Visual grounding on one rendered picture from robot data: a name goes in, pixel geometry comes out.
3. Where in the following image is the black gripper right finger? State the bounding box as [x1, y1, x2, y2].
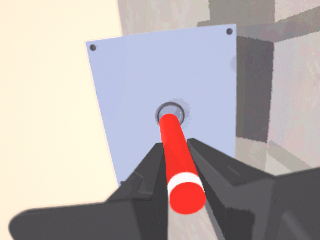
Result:
[187, 138, 320, 240]

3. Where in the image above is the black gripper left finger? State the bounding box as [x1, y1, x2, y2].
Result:
[8, 142, 169, 240]

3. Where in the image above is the red peg with white band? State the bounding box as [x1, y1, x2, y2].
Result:
[160, 114, 206, 214]

